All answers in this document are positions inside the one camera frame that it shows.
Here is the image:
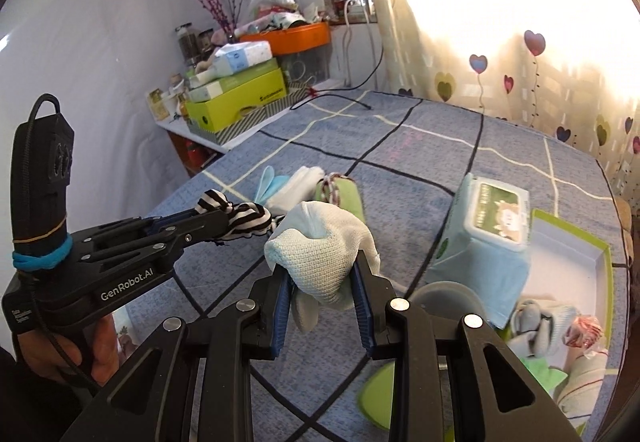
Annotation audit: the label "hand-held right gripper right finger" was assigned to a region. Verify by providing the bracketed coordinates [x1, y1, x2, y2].
[349, 253, 583, 442]

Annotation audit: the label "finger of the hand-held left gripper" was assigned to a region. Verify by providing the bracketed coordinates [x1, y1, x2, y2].
[86, 216, 237, 274]
[69, 211, 202, 249]

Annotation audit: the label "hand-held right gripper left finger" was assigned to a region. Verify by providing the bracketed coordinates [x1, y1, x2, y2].
[60, 271, 295, 442]

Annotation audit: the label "black white striped sock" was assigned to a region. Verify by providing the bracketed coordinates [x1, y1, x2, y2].
[196, 189, 282, 244]

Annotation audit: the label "blue face mask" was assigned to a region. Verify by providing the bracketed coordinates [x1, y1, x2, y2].
[252, 165, 293, 225]

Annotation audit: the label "pale mint sock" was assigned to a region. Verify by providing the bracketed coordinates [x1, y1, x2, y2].
[262, 201, 382, 334]

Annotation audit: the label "green towel with braided trim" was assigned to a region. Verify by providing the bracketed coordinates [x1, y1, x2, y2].
[312, 173, 367, 224]

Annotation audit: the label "beige socks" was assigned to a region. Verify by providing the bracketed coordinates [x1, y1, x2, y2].
[506, 299, 582, 359]

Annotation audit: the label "light green cloth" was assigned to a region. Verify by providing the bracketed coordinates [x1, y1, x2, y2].
[519, 353, 569, 396]

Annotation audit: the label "green box lid tray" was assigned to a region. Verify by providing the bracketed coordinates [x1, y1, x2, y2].
[494, 208, 614, 424]

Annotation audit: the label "clear bag with orange item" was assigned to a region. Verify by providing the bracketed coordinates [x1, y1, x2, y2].
[564, 313, 607, 351]

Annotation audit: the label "beige cloth with stripes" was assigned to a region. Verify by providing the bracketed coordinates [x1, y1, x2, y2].
[554, 351, 609, 419]

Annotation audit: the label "person's left hand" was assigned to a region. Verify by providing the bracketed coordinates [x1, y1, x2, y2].
[14, 315, 119, 389]

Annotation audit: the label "blue elastic band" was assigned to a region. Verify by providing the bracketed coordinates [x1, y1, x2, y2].
[12, 231, 72, 271]

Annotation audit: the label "red container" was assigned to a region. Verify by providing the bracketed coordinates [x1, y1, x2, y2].
[184, 139, 207, 164]

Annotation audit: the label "white side shelf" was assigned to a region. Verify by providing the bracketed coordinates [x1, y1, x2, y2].
[151, 116, 232, 154]

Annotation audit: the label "cluster of small bottles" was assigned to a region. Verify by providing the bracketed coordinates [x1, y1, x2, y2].
[146, 71, 192, 121]

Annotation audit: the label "green cardboard box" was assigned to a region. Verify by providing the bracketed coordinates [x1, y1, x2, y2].
[185, 80, 289, 134]

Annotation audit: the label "wet wipes pack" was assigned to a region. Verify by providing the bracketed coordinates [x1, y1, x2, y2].
[424, 172, 533, 330]

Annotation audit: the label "flat pale green box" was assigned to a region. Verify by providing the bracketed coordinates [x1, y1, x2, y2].
[186, 57, 282, 104]

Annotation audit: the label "blue plaid bedsheet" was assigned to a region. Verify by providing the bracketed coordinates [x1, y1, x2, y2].
[112, 90, 631, 442]

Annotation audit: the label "blue white tissue pack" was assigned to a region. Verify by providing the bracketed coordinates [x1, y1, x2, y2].
[211, 41, 274, 76]

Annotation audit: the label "dark glass jar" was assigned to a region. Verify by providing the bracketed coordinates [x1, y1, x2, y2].
[174, 23, 199, 64]

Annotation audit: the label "clear storage bin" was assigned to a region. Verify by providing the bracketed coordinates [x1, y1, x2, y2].
[279, 44, 334, 86]

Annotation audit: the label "orange tray with clutter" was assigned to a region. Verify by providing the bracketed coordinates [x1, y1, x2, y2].
[239, 21, 333, 56]

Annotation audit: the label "tan knit sweater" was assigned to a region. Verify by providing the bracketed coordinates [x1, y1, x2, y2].
[614, 195, 637, 236]

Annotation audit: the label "heart print curtain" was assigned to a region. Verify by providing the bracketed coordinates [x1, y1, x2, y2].
[325, 0, 640, 223]

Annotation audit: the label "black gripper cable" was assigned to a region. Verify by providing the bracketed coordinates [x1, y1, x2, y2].
[27, 93, 63, 123]

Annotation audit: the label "white cable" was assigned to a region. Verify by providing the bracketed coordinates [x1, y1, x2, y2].
[341, 0, 377, 89]

